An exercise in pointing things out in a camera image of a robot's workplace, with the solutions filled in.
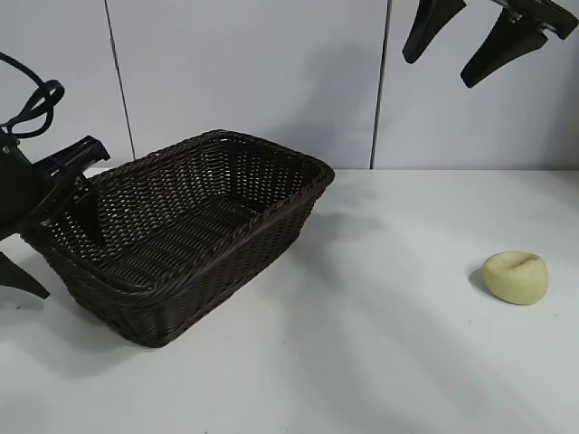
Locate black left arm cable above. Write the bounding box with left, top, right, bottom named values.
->
left=0, top=52, right=65, bottom=137

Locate dark brown wicker basket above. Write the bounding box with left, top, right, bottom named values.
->
left=38, top=129, right=336, bottom=349

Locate pale yellow egg yolk pastry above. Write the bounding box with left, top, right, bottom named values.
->
left=481, top=250, right=550, bottom=307

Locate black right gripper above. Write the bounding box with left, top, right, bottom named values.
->
left=402, top=0, right=579, bottom=89

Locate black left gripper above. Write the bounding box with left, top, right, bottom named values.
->
left=0, top=121, right=111, bottom=299

